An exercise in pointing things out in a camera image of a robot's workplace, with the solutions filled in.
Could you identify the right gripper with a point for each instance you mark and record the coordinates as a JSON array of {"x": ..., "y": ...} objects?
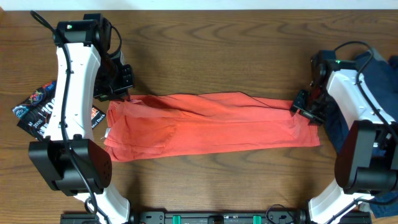
[{"x": 314, "y": 119}]

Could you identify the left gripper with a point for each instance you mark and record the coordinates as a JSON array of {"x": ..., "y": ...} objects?
[{"x": 122, "y": 93}]

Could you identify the red printed t-shirt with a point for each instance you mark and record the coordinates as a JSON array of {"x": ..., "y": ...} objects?
[{"x": 150, "y": 127}]

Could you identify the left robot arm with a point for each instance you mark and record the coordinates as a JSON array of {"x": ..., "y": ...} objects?
[{"x": 68, "y": 158}]

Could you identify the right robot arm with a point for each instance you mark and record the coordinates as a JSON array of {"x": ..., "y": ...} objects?
[{"x": 356, "y": 101}]

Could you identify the navy blue garment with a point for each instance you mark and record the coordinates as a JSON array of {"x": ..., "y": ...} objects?
[{"x": 337, "y": 129}]

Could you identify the black printed folded shirt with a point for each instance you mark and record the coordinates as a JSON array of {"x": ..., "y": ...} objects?
[{"x": 35, "y": 111}]

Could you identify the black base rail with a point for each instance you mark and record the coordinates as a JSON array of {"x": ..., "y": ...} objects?
[{"x": 273, "y": 216}]

